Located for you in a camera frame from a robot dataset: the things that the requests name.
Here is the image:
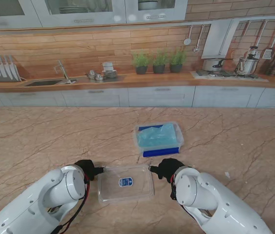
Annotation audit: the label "wooden kitchen countertop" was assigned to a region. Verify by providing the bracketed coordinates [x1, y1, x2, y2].
[0, 72, 275, 95]

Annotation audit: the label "grey upper kitchen cabinets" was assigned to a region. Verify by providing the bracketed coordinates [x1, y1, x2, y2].
[0, 0, 189, 29]

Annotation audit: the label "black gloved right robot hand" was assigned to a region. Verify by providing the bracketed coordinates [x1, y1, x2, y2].
[149, 158, 185, 184]

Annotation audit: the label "red black left arm cables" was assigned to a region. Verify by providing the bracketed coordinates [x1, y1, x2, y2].
[47, 173, 92, 234]

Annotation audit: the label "hanging steel utensil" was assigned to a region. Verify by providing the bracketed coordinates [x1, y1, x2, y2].
[192, 24, 205, 53]

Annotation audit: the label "hanging steel grater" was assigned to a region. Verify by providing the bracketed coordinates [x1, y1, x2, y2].
[262, 19, 275, 59]

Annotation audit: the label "clear bubble film sheet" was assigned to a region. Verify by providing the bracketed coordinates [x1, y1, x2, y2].
[137, 123, 178, 148]

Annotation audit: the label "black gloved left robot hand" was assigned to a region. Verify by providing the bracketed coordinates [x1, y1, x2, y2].
[75, 159, 105, 182]

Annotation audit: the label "stack of white plates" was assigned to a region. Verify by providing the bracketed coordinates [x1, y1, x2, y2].
[58, 6, 89, 14]

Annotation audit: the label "clear plastic crate blue handles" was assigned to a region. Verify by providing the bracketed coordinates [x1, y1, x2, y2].
[133, 121, 184, 158]

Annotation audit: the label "clear container lid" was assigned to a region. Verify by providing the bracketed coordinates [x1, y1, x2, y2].
[97, 163, 155, 205]

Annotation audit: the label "grey lower kitchen cabinets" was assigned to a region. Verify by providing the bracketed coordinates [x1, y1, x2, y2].
[0, 85, 275, 109]

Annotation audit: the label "small steel bowls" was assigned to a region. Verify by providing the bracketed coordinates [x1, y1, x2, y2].
[86, 69, 105, 81]

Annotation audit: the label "hanging copper handle utensil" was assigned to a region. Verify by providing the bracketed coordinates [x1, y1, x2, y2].
[253, 19, 268, 48]
[239, 20, 252, 37]

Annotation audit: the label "grey kitchen cabinets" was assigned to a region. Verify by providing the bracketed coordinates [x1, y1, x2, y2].
[0, 85, 275, 109]
[0, 0, 189, 29]

